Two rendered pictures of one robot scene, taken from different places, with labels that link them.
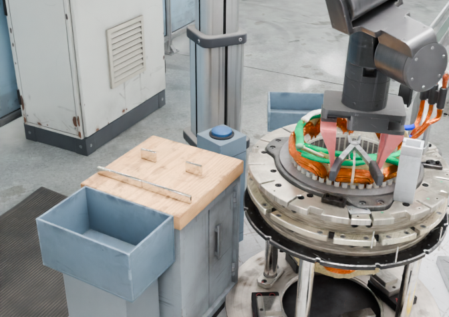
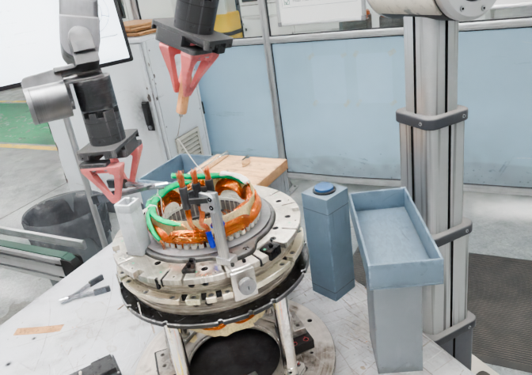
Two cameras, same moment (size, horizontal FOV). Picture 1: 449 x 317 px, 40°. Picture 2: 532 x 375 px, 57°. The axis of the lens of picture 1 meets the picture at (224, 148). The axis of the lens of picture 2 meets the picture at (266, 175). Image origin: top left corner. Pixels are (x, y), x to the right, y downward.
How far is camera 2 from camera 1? 1.38 m
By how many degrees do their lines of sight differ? 82
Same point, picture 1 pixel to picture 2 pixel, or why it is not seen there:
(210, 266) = not seen: hidden behind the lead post
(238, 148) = (318, 206)
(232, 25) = (422, 107)
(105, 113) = not seen: outside the picture
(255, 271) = not seen: hidden behind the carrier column
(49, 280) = (513, 323)
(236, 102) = (423, 192)
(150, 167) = (235, 167)
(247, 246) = (326, 305)
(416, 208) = (119, 256)
